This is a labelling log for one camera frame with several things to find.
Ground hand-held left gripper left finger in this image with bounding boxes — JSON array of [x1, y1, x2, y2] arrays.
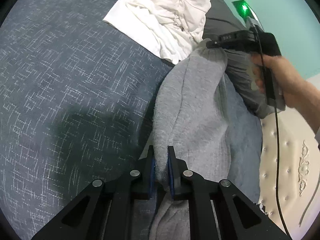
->
[[31, 145, 157, 240]]

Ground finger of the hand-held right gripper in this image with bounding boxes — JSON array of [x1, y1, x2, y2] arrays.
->
[[206, 39, 227, 50]]

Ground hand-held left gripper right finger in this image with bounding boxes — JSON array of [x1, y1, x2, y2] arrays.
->
[[167, 145, 292, 240]]

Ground grey fleece pants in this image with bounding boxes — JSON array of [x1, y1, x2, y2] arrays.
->
[[147, 38, 263, 240]]

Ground person's right forearm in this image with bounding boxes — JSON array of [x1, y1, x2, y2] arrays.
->
[[285, 80, 320, 134]]

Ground person's right hand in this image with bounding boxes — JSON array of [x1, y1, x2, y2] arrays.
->
[[250, 54, 307, 105]]

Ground dark grey long pillow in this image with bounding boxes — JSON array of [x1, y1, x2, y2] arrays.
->
[[201, 0, 287, 120]]

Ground white shirt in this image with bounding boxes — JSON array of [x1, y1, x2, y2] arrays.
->
[[103, 0, 212, 65]]

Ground cream tufted headboard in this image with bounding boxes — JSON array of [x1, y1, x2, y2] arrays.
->
[[257, 110, 320, 240]]

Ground blue patterned bedspread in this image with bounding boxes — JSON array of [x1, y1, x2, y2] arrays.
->
[[0, 0, 180, 240]]

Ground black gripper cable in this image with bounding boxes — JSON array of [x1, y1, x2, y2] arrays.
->
[[250, 17, 292, 240]]

